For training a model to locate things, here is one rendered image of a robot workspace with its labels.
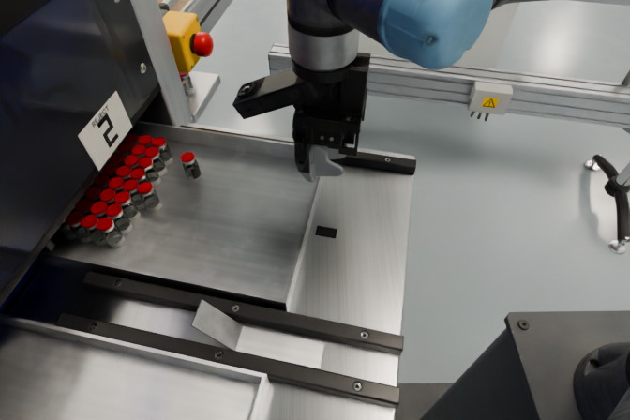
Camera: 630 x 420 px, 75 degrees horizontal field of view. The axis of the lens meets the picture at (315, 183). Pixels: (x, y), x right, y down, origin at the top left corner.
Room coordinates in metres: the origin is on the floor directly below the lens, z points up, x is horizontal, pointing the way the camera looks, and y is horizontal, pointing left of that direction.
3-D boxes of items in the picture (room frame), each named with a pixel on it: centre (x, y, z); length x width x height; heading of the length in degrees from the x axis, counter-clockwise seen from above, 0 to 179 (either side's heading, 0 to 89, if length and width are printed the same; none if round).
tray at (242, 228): (0.37, 0.17, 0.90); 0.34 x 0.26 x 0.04; 78
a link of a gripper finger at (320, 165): (0.38, -0.01, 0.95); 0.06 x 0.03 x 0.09; 78
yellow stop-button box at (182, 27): (0.64, 0.24, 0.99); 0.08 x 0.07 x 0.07; 78
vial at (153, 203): (0.37, 0.24, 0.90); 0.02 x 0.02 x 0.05
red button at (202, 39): (0.63, 0.19, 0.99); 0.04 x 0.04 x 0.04; 78
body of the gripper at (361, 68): (0.40, -0.02, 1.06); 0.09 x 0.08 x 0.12; 78
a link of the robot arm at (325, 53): (0.40, -0.01, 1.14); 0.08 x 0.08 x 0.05
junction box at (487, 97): (1.11, -0.59, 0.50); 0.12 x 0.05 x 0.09; 78
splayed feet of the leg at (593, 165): (1.05, -1.21, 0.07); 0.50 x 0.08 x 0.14; 168
